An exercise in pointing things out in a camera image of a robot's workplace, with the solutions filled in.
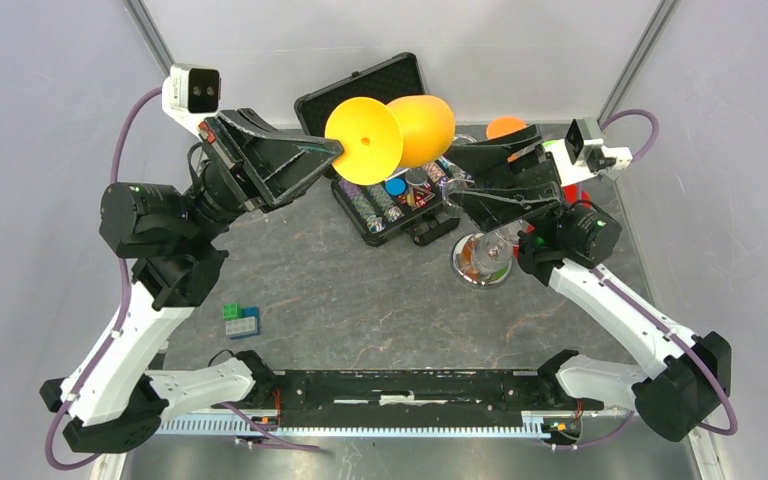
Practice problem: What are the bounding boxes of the grey round dealer button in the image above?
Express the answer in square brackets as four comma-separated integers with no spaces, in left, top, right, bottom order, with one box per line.
[404,168,430,189]

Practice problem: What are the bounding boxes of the orange plastic wine glass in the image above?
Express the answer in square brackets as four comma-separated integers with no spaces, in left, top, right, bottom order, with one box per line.
[485,116,528,140]

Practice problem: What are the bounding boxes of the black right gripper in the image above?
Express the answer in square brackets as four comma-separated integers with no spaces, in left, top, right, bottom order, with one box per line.
[438,124,571,237]

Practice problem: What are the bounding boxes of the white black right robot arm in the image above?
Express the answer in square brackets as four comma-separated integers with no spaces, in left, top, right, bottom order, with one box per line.
[445,119,738,442]

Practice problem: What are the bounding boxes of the blue round dealer chip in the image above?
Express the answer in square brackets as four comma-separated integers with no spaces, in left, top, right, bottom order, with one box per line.
[384,178,407,197]

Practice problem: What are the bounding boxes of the chrome wire wine glass rack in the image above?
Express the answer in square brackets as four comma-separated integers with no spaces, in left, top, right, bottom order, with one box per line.
[451,225,519,289]

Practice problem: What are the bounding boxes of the yellow plastic wine glass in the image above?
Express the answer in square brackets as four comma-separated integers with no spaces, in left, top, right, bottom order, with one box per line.
[324,95,456,186]

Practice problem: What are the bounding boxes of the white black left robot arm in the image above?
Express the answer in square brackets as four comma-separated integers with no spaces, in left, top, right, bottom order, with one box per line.
[40,108,343,455]

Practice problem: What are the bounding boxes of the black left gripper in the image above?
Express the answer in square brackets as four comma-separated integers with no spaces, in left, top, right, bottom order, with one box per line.
[190,106,357,242]

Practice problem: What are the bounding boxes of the green blue toy bricks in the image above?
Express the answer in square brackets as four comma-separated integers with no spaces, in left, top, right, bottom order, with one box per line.
[223,303,261,339]

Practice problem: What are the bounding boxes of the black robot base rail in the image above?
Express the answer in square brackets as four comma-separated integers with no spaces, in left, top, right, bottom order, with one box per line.
[210,349,604,444]

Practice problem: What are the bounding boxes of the clear wine glass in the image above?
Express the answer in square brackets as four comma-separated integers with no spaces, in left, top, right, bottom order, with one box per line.
[439,156,474,218]
[472,220,529,276]

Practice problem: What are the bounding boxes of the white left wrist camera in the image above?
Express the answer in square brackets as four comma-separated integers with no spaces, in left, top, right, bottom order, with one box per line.
[161,63,221,137]

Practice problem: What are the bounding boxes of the red plastic wine glass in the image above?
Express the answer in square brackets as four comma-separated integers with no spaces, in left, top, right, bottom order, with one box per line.
[562,184,594,211]

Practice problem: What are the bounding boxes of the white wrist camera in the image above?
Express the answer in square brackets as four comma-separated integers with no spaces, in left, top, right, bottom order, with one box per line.
[542,118,633,187]
[161,63,221,137]

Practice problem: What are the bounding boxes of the black poker chip case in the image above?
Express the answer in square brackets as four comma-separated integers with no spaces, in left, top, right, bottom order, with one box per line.
[294,52,460,247]

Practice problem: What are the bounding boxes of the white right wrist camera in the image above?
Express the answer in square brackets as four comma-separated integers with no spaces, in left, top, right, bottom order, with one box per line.
[542,118,633,187]

